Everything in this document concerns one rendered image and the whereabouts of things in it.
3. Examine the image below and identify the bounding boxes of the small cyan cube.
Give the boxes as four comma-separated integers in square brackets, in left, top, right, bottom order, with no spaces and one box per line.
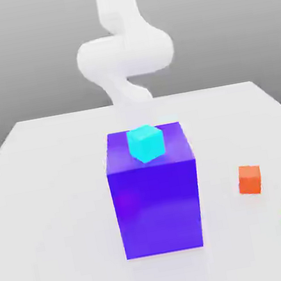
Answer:
[124,121,168,167]

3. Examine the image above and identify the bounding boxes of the small orange cube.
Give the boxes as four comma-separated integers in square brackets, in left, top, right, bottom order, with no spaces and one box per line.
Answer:
[234,163,266,198]

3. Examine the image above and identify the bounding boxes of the large purple box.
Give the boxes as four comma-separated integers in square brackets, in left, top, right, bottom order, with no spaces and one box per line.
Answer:
[99,119,211,262]

